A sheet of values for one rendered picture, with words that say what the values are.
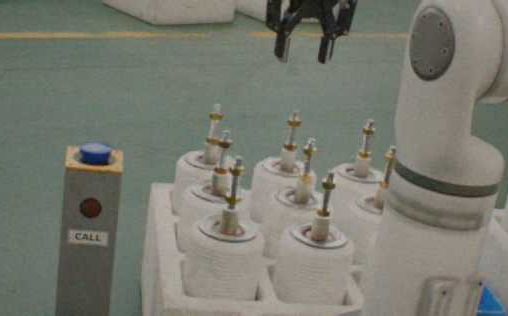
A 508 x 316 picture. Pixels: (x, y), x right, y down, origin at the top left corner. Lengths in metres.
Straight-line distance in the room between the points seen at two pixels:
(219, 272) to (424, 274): 0.40
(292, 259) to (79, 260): 0.27
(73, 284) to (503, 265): 0.67
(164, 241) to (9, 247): 0.42
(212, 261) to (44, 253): 0.53
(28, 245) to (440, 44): 1.03
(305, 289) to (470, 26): 0.53
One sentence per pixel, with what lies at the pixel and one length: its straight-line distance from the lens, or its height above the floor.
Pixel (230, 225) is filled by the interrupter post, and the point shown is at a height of 0.26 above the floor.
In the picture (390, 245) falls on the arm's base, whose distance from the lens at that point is 0.76.
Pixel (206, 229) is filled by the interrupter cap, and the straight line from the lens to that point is 1.11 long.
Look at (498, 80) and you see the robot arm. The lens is 0.71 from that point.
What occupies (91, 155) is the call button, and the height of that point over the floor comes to 0.32.
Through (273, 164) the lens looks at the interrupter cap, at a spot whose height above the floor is 0.25.
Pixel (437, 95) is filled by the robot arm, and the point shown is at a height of 0.55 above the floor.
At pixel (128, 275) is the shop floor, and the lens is 1.51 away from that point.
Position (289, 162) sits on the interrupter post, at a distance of 1.34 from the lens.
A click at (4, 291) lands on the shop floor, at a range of 1.44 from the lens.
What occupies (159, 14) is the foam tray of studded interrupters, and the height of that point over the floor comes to 0.04.
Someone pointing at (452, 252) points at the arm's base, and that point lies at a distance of 0.75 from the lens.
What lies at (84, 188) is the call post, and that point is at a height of 0.29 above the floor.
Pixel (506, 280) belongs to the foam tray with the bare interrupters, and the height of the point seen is 0.14.
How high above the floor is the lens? 0.71
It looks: 19 degrees down
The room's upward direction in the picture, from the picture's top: 9 degrees clockwise
